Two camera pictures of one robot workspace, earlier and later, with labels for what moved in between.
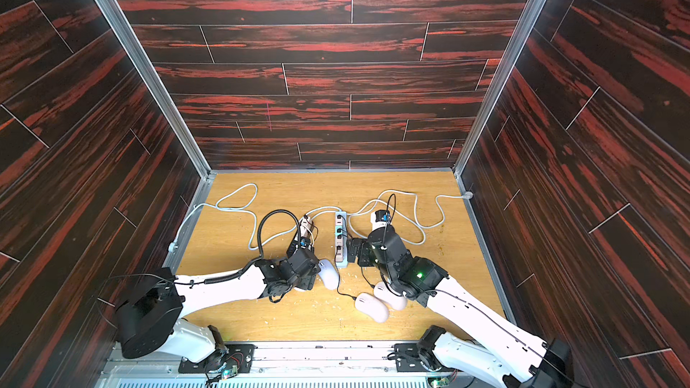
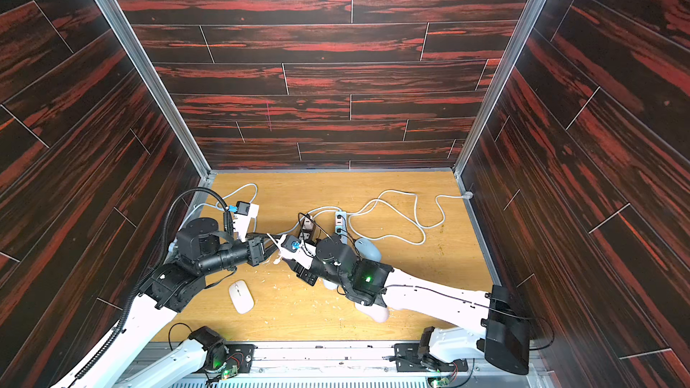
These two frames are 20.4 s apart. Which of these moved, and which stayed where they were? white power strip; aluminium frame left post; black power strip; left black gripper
Moved: left black gripper
Stayed: aluminium frame left post; black power strip; white power strip
